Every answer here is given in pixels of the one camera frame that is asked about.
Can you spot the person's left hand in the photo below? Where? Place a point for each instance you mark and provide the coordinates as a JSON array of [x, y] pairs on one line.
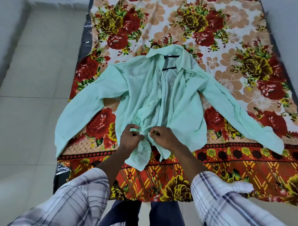
[[128, 142]]

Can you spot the person's right hand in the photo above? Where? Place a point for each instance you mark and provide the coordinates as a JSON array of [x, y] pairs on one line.
[[168, 139]]

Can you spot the person's left thumb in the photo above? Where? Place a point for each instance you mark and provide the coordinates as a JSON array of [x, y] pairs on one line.
[[139, 137]]

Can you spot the person's right thumb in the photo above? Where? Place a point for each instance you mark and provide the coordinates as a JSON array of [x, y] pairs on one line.
[[153, 137]]

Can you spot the mint green button shirt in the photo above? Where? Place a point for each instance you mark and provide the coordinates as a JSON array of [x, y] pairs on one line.
[[149, 93]]

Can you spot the person's right forearm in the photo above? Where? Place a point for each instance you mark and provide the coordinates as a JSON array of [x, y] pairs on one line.
[[209, 186]]

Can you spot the person's left forearm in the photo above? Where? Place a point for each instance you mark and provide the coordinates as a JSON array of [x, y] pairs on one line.
[[93, 188]]

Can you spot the dark blue trousers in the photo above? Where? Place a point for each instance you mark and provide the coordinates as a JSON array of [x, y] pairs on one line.
[[163, 214]]

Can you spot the black clothes hanger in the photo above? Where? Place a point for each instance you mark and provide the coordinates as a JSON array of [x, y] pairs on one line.
[[171, 56]]

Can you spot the floral bedsheet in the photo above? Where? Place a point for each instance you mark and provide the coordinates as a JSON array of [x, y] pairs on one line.
[[232, 58]]

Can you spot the black plastic-wrapped mattress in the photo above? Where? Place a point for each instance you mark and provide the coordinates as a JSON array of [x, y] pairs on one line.
[[84, 35]]

